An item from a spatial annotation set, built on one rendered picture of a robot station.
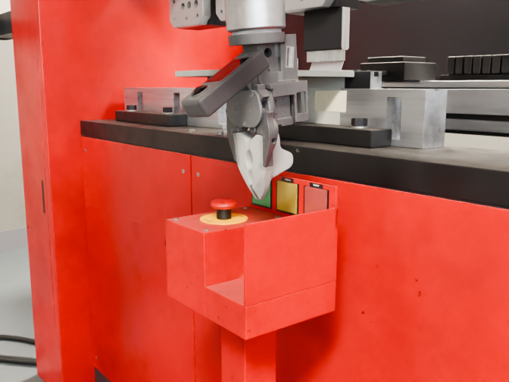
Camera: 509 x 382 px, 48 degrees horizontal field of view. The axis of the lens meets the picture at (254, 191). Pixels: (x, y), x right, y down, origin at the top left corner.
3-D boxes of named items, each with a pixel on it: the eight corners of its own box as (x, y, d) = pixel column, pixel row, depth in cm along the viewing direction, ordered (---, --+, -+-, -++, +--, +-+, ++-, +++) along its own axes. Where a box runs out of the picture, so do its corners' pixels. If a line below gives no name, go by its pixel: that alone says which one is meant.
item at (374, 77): (292, 88, 116) (292, 73, 115) (303, 88, 118) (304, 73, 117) (370, 89, 101) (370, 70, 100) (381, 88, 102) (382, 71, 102)
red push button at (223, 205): (205, 222, 86) (204, 198, 86) (227, 218, 89) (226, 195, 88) (220, 227, 83) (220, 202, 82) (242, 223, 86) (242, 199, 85)
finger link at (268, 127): (281, 167, 72) (276, 95, 70) (271, 169, 71) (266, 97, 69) (257, 163, 76) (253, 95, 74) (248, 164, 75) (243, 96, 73)
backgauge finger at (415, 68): (309, 80, 117) (310, 55, 116) (390, 81, 133) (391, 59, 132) (354, 79, 108) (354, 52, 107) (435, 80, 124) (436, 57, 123)
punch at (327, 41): (303, 62, 113) (304, 11, 112) (310, 62, 115) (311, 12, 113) (341, 60, 106) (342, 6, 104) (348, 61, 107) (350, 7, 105)
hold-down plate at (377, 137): (254, 136, 116) (254, 120, 116) (275, 134, 119) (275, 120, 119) (370, 148, 93) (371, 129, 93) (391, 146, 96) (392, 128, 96)
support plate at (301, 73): (174, 76, 100) (174, 70, 100) (287, 78, 117) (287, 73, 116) (236, 75, 87) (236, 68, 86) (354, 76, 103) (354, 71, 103)
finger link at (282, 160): (301, 195, 77) (297, 126, 75) (266, 205, 74) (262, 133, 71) (285, 192, 79) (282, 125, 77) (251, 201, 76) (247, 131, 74)
